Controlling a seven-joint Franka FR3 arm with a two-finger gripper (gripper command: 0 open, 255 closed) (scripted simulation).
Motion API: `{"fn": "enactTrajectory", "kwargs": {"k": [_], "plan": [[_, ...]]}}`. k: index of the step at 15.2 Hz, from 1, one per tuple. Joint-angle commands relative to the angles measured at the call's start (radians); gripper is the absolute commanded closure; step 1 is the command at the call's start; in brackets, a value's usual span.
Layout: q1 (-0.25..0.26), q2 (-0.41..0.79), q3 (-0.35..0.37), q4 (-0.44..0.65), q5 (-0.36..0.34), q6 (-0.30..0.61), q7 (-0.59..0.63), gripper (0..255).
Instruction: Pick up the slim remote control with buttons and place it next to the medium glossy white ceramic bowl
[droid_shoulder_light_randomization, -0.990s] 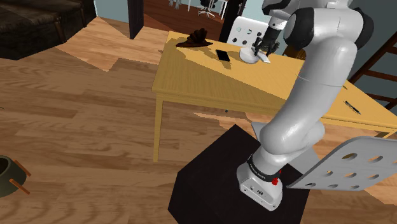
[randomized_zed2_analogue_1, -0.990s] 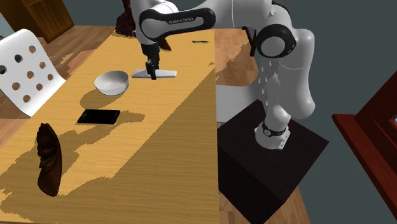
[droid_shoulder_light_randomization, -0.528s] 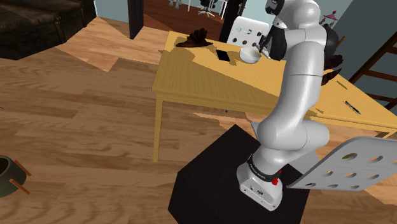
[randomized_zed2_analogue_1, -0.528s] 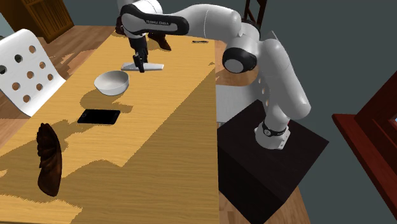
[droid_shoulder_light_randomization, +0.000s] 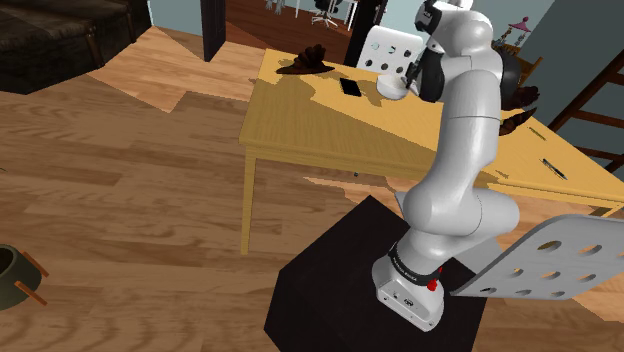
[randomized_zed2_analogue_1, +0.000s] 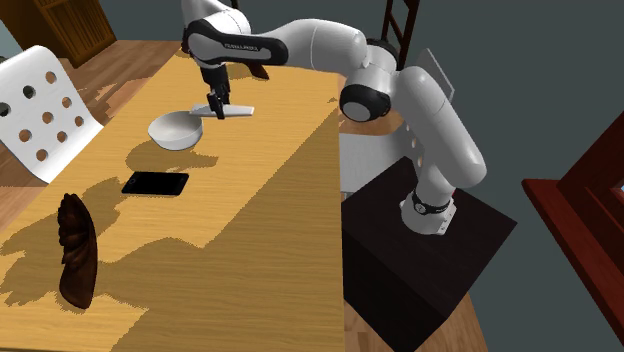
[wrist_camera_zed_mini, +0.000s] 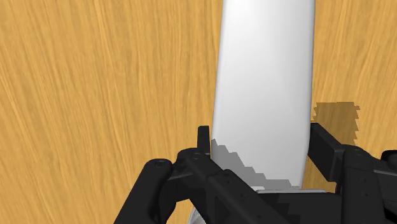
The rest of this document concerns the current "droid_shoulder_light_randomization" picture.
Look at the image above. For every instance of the dark brown leafy figure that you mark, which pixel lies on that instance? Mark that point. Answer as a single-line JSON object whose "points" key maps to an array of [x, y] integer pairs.
{"points": [[520, 100]]}

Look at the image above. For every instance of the white chair with holes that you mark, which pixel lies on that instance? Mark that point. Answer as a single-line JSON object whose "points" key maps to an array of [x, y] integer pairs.
{"points": [[390, 48], [551, 258]]}

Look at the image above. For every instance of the white bowl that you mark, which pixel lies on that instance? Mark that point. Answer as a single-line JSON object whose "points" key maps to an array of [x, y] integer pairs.
{"points": [[390, 86]]}

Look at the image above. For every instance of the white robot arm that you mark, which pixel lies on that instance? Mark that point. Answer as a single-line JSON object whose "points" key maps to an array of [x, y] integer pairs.
{"points": [[468, 146]]}

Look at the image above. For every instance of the dark green pot wooden legs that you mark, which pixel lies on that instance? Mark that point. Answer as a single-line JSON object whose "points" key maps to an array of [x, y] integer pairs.
{"points": [[12, 275]]}

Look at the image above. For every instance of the yellow wooden table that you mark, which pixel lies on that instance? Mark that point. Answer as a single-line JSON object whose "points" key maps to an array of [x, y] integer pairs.
{"points": [[302, 122]]}

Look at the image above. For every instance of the dark brown ruffled figure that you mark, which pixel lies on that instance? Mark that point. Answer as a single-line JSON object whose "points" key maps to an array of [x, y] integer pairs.
{"points": [[308, 61]]}

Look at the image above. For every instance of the black pen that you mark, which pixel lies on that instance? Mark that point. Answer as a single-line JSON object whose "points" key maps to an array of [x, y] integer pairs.
{"points": [[554, 168]]}

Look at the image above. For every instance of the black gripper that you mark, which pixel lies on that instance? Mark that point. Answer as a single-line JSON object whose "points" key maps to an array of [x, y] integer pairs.
{"points": [[413, 74]]}

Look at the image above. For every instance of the brown wooden chair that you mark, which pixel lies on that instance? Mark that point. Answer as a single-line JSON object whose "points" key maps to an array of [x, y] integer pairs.
{"points": [[524, 61]]}

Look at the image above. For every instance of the black office chair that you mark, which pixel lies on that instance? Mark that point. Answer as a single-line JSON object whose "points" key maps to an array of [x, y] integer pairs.
{"points": [[324, 10]]}

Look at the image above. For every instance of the dark wooden ladder shelf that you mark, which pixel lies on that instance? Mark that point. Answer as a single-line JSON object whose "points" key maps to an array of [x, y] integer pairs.
{"points": [[585, 117]]}

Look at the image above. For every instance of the black phone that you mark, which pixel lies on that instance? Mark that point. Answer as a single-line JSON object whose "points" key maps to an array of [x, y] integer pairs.
{"points": [[350, 86]]}

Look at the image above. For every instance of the dark brown sofa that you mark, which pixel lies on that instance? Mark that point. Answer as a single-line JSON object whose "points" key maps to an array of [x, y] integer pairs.
{"points": [[48, 39]]}

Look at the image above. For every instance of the thin dark pencil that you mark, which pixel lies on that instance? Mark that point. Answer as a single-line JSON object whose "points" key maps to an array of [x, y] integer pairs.
{"points": [[536, 133]]}

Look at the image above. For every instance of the black robot stand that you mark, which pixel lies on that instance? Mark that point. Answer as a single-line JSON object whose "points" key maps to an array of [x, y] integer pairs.
{"points": [[331, 287]]}

